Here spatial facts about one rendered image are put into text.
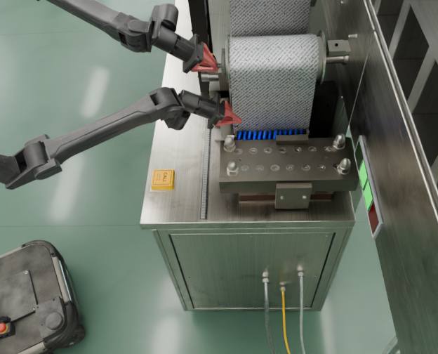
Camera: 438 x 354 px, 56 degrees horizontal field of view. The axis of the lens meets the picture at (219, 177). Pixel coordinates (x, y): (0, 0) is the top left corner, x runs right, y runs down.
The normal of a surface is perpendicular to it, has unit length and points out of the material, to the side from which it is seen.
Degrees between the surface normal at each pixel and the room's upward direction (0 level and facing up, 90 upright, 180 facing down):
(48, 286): 0
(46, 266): 0
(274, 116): 90
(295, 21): 92
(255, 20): 92
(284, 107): 90
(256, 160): 0
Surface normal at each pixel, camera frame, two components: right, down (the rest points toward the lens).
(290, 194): -0.03, 0.80
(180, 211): -0.07, -0.60
